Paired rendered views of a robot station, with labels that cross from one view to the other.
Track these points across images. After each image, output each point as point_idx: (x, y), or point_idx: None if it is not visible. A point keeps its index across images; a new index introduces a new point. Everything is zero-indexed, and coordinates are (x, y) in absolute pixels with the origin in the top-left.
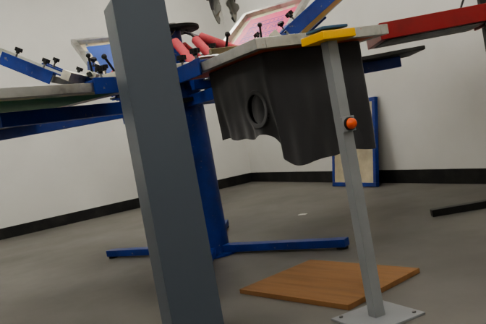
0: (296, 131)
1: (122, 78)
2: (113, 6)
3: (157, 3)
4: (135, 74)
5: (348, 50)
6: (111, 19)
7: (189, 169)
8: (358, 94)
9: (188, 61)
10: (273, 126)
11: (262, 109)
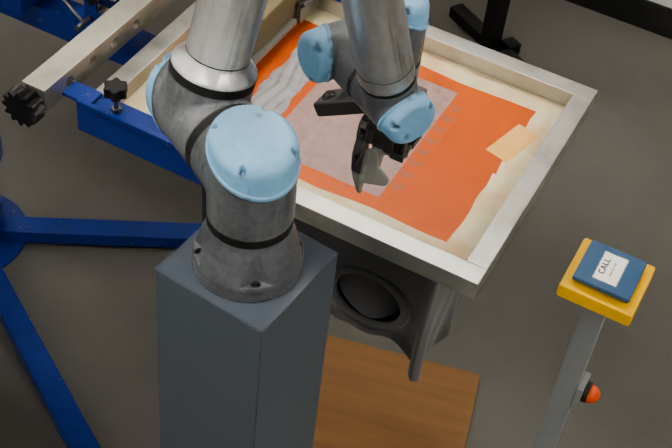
0: (433, 326)
1: (219, 423)
2: (262, 344)
3: (325, 279)
4: (267, 431)
5: None
6: (215, 332)
7: None
8: None
9: None
10: (397, 329)
11: (383, 301)
